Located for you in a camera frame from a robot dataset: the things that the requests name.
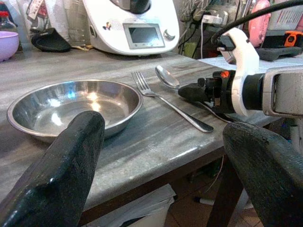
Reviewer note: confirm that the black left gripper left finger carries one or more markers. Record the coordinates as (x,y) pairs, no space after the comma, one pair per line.
(52,179)

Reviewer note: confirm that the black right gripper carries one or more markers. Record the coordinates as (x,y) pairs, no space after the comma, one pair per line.
(220,89)

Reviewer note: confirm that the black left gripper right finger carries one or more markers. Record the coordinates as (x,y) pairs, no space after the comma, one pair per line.
(272,179)

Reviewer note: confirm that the silver metal spoon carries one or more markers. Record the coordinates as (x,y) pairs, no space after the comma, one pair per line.
(166,76)

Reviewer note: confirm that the silver metal fork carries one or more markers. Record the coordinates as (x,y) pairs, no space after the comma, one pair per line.
(165,104)

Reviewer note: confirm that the black and white marker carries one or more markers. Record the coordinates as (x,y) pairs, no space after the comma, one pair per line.
(204,201)

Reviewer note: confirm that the shallow stainless steel bowl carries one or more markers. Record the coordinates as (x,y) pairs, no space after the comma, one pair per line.
(75,108)

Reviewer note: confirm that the white power adapter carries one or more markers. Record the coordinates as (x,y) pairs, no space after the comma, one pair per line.
(214,19)

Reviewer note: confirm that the white side cabinet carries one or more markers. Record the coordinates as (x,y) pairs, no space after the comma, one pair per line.
(272,63)

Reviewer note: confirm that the white kitchen food processor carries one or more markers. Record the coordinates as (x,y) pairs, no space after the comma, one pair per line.
(132,26)

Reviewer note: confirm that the white storage box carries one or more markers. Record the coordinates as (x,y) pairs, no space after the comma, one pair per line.
(142,208)

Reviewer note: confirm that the pink round object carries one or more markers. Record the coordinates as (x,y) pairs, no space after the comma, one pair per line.
(259,26)

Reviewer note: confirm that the orange and black tool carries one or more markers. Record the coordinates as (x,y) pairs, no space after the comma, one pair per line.
(293,39)

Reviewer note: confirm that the clear plastic pitcher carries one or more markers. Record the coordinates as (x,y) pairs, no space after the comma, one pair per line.
(77,23)

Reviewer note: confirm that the black curved pot holder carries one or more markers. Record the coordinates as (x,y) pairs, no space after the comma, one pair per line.
(50,41)

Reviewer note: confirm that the small purple plastic bowl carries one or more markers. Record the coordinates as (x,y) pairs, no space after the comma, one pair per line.
(7,46)

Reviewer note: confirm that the white packet with red print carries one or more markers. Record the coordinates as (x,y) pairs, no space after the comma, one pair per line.
(39,14)

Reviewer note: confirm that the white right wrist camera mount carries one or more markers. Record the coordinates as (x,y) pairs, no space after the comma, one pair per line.
(243,59)

